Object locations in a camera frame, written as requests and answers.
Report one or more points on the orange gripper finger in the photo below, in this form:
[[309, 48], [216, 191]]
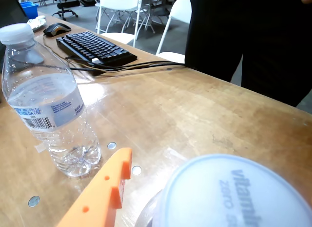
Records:
[[97, 197]]

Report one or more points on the clear water bottle white cap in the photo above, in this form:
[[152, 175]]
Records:
[[44, 97]]

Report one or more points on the vitaminwater bottle white cap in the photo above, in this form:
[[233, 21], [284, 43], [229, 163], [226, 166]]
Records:
[[219, 195]]

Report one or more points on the plate with crumpled foil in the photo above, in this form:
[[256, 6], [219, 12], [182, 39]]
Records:
[[37, 22]]

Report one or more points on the round metal table disc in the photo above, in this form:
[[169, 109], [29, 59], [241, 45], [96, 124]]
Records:
[[111, 145], [33, 201], [136, 170]]

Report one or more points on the clear tape strip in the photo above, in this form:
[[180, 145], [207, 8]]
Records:
[[39, 148]]

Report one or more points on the black computer keyboard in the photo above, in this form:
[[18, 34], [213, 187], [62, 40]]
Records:
[[95, 47]]

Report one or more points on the black and silver mouse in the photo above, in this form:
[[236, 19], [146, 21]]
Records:
[[56, 29]]

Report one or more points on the white folding chair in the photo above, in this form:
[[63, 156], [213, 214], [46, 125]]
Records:
[[120, 3], [179, 14]]

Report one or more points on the black office swivel chair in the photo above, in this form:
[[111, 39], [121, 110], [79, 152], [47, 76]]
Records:
[[62, 2]]

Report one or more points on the blue plastic bin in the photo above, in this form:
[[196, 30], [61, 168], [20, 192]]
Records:
[[29, 9]]

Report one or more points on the person in black trousers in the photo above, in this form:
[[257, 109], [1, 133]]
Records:
[[256, 41]]

